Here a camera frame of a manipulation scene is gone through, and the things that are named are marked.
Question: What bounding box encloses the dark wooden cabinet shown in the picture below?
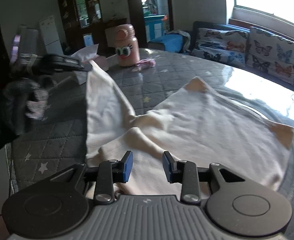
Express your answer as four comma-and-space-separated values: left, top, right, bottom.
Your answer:
58, 0, 129, 56

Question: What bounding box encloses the left butterfly cushion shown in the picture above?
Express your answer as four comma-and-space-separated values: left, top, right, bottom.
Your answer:
191, 28, 249, 68

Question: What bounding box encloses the blue sofa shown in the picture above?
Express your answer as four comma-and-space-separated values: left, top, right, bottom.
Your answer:
146, 21, 294, 97

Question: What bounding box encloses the butterfly cushion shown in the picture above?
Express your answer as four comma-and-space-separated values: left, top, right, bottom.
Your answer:
191, 28, 249, 68
246, 27, 294, 85

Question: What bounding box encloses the white tissue pack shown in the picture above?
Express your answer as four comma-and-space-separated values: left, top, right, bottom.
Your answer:
71, 44, 110, 85

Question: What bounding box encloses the grey blanket on sofa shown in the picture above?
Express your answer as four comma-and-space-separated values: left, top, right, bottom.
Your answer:
169, 30, 191, 53

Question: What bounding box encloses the middle butterfly cushion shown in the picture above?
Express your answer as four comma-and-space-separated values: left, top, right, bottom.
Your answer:
246, 27, 294, 85

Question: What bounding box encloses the cream sweatshirt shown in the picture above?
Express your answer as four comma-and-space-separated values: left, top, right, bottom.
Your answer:
86, 64, 293, 195

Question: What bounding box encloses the pink cartoon water bottle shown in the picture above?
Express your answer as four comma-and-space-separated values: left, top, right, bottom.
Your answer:
105, 24, 140, 67

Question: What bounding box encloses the pink bottle strap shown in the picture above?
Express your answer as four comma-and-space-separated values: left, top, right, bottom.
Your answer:
134, 57, 156, 68

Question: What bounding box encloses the white refrigerator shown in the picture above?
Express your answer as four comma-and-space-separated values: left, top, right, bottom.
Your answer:
39, 16, 63, 55

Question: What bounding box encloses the quilted star tablecloth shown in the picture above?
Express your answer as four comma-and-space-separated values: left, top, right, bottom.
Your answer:
12, 49, 294, 239

